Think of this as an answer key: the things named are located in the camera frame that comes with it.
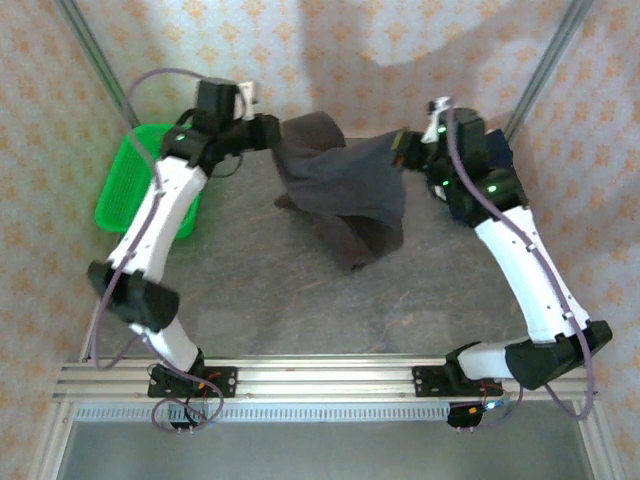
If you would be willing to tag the dark gray t-shirt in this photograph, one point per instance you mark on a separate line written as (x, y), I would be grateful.
(340, 180)

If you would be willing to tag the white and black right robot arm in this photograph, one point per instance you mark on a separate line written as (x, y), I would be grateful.
(520, 265)

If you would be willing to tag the green plastic basket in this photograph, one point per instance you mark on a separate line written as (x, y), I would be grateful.
(117, 195)

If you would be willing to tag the aluminium frame post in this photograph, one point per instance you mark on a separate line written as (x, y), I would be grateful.
(547, 65)
(97, 60)

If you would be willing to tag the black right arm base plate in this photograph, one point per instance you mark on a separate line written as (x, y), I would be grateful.
(425, 382)

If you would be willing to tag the aluminium mounting rail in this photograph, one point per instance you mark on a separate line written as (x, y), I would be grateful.
(325, 380)

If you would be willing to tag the aluminium side rail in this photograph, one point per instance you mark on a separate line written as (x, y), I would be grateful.
(88, 340)

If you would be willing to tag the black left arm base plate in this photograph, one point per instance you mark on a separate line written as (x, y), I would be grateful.
(227, 382)

